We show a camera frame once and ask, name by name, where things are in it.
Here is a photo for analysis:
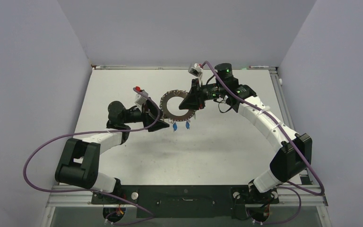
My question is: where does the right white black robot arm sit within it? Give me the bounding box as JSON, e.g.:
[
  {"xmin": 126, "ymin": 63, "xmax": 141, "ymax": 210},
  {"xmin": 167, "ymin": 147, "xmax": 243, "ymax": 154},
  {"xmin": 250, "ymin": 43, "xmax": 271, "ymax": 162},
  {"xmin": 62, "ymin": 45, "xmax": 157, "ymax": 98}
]
[{"xmin": 179, "ymin": 63, "xmax": 312, "ymax": 202}]

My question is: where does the aluminium rail back edge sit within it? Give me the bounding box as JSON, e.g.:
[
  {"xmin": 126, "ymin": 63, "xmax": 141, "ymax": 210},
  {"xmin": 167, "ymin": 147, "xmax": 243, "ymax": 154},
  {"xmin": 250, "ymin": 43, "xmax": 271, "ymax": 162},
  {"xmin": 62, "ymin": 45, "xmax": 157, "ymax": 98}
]
[{"xmin": 91, "ymin": 65, "xmax": 277, "ymax": 71}]

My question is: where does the aluminium frame rail front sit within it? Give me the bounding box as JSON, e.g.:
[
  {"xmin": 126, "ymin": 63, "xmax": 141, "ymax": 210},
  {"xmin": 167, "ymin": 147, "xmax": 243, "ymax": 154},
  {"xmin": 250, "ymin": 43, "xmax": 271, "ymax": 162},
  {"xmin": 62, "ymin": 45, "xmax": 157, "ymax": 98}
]
[{"xmin": 46, "ymin": 184, "xmax": 328, "ymax": 208}]

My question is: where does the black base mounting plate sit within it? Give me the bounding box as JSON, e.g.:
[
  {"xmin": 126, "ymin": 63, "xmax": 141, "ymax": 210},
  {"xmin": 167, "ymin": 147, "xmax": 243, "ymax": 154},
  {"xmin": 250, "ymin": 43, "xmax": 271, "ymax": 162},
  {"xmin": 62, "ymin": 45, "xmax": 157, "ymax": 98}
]
[{"xmin": 91, "ymin": 185, "xmax": 279, "ymax": 219}]

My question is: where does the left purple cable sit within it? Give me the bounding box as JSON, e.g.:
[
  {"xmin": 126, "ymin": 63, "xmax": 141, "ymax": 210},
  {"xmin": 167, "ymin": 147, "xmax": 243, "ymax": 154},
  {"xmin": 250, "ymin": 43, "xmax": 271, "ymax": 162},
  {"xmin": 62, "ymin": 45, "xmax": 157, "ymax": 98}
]
[{"xmin": 23, "ymin": 87, "xmax": 162, "ymax": 226}]

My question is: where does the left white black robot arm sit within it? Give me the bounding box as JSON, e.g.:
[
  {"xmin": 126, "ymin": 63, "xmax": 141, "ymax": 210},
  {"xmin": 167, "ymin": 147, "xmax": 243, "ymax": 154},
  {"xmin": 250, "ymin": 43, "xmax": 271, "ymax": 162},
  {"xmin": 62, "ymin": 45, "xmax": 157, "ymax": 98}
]
[{"xmin": 55, "ymin": 101, "xmax": 170, "ymax": 203}]

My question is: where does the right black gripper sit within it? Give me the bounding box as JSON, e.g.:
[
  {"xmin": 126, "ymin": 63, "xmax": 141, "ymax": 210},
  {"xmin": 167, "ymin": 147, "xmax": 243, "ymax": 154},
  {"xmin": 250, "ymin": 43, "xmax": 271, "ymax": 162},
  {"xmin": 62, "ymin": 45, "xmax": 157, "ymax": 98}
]
[{"xmin": 179, "ymin": 78, "xmax": 225, "ymax": 110}]

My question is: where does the large metal ring disc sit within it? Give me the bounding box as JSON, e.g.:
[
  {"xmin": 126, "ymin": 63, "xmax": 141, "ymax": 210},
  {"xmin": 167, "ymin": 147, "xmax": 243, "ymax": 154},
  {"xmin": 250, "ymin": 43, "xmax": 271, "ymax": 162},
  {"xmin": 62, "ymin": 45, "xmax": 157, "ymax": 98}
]
[{"xmin": 159, "ymin": 90, "xmax": 196, "ymax": 122}]

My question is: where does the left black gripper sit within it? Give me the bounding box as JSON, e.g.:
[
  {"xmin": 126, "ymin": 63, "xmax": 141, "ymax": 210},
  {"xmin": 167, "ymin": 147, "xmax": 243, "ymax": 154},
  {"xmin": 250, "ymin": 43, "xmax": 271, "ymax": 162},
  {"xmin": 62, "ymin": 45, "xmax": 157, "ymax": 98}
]
[{"xmin": 121, "ymin": 98, "xmax": 169, "ymax": 131}]

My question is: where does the purple cable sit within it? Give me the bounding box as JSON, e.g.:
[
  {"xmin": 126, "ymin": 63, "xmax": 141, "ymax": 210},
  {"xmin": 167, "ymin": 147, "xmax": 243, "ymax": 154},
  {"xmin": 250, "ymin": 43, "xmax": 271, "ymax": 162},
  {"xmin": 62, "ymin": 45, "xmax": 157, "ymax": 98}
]
[
  {"xmin": 201, "ymin": 60, "xmax": 325, "ymax": 226},
  {"xmin": 23, "ymin": 87, "xmax": 162, "ymax": 226}
]

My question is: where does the aluminium frame rail right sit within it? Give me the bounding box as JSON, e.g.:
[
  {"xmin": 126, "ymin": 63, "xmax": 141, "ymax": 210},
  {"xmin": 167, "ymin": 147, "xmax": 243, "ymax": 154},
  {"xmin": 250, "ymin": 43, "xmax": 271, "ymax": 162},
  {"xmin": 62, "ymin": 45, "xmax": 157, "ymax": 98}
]
[{"xmin": 269, "ymin": 67, "xmax": 312, "ymax": 185}]

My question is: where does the aluminium frame rail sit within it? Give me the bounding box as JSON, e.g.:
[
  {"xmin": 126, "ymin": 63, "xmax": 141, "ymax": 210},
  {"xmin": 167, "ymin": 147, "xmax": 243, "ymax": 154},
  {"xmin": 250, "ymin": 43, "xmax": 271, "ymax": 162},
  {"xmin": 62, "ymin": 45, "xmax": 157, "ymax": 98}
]
[
  {"xmin": 269, "ymin": 67, "xmax": 312, "ymax": 185},
  {"xmin": 46, "ymin": 184, "xmax": 328, "ymax": 208}
]

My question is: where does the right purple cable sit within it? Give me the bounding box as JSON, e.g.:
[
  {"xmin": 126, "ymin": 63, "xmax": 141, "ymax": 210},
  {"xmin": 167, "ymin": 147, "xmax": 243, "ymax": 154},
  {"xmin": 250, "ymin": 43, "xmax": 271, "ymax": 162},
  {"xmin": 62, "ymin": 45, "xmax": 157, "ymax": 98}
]
[{"xmin": 201, "ymin": 60, "xmax": 325, "ymax": 226}]

